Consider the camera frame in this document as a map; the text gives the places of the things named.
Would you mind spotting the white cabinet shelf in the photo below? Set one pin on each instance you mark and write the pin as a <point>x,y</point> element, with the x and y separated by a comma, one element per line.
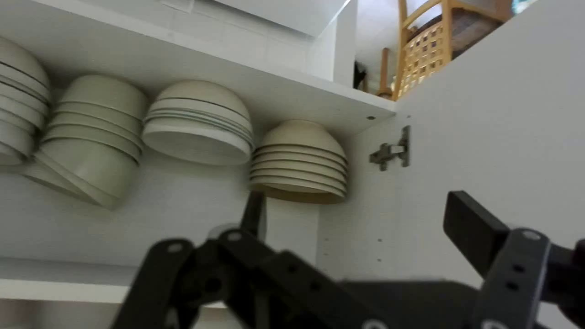
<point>74,36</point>

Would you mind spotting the white cabinet door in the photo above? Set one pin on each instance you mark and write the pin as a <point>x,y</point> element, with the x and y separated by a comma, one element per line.
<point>505,122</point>

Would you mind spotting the large stack of plates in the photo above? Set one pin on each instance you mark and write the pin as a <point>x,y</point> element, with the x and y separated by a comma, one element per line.
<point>25,102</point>

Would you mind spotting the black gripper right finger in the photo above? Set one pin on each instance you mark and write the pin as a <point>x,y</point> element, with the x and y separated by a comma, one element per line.
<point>520,266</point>

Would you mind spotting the wooden dining chair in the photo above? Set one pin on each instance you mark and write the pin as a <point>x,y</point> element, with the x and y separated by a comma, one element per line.
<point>432,32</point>

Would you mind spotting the stack of beige bowls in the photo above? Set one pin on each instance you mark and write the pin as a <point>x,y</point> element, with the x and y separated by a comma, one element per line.
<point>301,160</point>

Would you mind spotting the stack of white plates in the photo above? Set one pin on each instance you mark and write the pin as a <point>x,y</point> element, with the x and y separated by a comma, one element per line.
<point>200,120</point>

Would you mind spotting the metal cabinet hinge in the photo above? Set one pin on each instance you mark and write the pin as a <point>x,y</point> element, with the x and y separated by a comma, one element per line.
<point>392,151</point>

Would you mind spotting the stack of grey bowls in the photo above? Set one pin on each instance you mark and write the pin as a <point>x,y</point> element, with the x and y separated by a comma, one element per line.
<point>92,142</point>

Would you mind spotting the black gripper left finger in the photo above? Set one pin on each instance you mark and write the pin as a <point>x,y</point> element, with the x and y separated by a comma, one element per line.
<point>262,287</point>

